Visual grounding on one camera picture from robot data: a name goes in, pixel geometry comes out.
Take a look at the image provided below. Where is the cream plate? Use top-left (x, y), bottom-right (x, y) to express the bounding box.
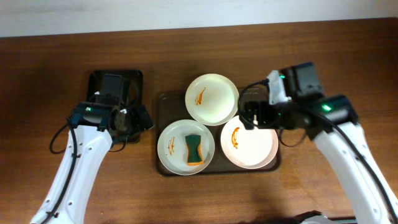
top-left (157, 119), bottom-right (215, 175)
top-left (220, 116), bottom-right (279, 169)
top-left (185, 73), bottom-right (239, 126)

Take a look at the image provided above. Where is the cream plate back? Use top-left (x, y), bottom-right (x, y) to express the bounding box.
top-left (185, 73), bottom-right (239, 126)

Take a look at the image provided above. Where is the green orange sponge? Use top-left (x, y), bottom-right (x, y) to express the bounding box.
top-left (185, 134), bottom-right (204, 166)

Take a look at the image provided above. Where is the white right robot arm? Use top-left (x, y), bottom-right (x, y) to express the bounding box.
top-left (238, 93), bottom-right (397, 223)

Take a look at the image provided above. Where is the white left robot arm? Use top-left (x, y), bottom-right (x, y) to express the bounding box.
top-left (31, 102), bottom-right (154, 223)

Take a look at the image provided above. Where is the brown serving tray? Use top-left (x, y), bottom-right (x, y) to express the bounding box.
top-left (156, 91), bottom-right (282, 176)

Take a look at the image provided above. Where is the black water basin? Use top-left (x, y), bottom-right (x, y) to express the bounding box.
top-left (86, 69), bottom-right (144, 144)

